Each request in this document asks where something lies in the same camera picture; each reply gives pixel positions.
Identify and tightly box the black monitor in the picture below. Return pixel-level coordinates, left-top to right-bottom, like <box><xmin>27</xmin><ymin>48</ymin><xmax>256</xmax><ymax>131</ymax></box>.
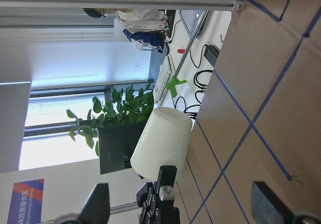
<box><xmin>98</xmin><ymin>122</ymin><xmax>146</xmax><ymax>174</ymax></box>

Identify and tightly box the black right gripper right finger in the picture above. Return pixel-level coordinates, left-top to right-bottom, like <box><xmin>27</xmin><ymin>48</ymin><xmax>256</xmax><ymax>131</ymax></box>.
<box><xmin>251</xmin><ymin>181</ymin><xmax>311</xmax><ymax>223</ymax></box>

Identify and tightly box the green plastic clamp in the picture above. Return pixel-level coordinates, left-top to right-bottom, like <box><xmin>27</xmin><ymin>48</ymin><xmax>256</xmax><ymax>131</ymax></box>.
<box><xmin>166</xmin><ymin>77</ymin><xmax>187</xmax><ymax>97</ymax></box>

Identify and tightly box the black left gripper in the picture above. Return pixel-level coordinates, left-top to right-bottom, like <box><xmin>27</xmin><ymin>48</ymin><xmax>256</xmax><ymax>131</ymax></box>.
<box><xmin>136</xmin><ymin>165</ymin><xmax>180</xmax><ymax>224</ymax></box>

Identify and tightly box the white ikea cup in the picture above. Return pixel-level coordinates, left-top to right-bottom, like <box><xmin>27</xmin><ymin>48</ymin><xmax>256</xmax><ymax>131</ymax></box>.
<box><xmin>130</xmin><ymin>107</ymin><xmax>193</xmax><ymax>181</ymax></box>

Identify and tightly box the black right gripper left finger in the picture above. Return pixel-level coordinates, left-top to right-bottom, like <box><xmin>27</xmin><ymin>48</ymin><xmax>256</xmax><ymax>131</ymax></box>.
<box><xmin>77</xmin><ymin>183</ymin><xmax>110</xmax><ymax>224</ymax></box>

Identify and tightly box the green potted plant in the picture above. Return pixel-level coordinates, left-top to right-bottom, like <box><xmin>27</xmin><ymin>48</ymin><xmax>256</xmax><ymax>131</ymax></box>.
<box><xmin>66</xmin><ymin>82</ymin><xmax>155</xmax><ymax>157</ymax></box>

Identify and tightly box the black power adapter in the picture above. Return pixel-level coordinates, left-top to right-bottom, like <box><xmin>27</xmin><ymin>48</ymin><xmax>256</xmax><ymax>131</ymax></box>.
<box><xmin>204</xmin><ymin>45</ymin><xmax>219</xmax><ymax>67</ymax></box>

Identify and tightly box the white keyboard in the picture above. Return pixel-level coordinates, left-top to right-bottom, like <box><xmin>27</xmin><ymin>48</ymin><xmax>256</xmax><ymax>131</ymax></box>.
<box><xmin>153</xmin><ymin>54</ymin><xmax>175</xmax><ymax>104</ymax></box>

